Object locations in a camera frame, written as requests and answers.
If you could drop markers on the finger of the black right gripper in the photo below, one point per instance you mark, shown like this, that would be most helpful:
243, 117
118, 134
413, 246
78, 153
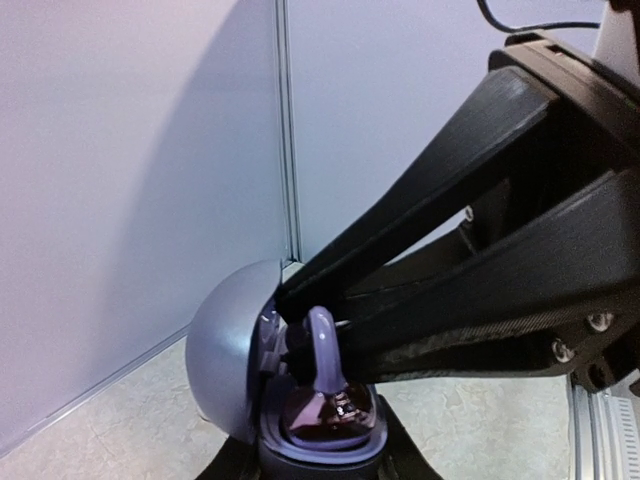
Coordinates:
508, 108
560, 296

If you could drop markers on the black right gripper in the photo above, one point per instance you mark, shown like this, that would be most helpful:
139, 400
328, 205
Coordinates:
594, 132

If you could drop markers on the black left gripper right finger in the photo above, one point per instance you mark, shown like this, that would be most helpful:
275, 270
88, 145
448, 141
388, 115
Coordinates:
402, 459

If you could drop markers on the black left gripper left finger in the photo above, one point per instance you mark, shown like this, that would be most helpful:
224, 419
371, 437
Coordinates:
236, 460

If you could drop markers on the grey earbud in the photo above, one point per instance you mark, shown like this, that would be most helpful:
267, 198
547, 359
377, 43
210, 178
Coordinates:
331, 409

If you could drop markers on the blue earbud charging case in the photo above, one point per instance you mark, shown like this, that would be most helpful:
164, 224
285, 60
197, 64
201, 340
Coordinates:
235, 362

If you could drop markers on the aluminium front rail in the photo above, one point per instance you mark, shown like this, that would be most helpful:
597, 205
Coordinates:
603, 434

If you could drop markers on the right aluminium corner post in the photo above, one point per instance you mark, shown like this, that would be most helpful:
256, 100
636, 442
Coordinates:
287, 133

